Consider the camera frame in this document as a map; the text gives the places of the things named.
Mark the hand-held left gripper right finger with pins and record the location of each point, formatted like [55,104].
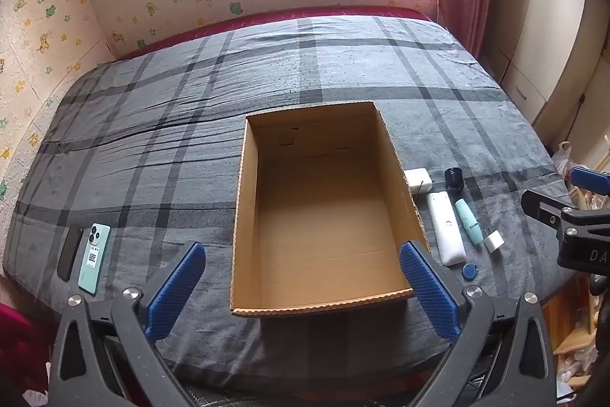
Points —
[429,292]

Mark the black cylindrical object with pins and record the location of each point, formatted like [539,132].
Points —
[454,184]

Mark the large white charger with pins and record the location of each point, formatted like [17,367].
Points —
[418,182]

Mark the wooden frame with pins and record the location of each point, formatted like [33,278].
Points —
[572,330]

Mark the cardboard box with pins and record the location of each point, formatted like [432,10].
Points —
[324,221]

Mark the blue key fob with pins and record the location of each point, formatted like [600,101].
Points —
[471,270]

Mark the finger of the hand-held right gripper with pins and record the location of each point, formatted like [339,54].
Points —
[591,180]
[543,209]

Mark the mint green smartphone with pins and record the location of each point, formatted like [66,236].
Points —
[93,259]

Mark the red cloth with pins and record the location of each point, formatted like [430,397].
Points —
[19,340]

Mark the small white plug charger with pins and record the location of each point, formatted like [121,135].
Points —
[493,241]

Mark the grey plaid bed blanket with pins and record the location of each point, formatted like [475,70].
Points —
[143,125]

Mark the black smartphone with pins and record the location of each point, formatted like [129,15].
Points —
[70,252]

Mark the cream wardrobe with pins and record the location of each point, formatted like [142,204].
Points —
[548,30]

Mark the teal cosmetic tube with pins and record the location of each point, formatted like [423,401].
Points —
[468,223]

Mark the white remote control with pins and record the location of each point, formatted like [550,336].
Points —
[445,230]

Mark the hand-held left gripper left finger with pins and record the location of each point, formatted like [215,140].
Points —
[174,292]

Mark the white plastic bag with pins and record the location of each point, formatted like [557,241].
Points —
[562,154]

